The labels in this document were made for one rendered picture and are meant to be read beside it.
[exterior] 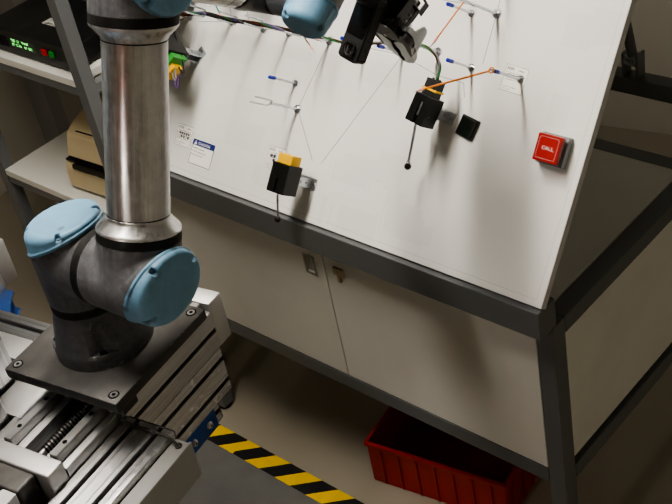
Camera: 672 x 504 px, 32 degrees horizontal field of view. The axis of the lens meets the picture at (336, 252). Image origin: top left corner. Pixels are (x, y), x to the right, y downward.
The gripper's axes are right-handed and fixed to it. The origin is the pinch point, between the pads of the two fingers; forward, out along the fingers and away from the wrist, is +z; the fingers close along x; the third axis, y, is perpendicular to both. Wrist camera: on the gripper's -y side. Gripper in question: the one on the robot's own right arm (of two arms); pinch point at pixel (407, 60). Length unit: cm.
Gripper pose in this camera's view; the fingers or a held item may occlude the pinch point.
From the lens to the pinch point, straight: 209.1
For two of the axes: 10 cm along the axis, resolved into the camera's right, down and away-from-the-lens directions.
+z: 4.0, 4.2, 8.1
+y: 5.9, -8.0, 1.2
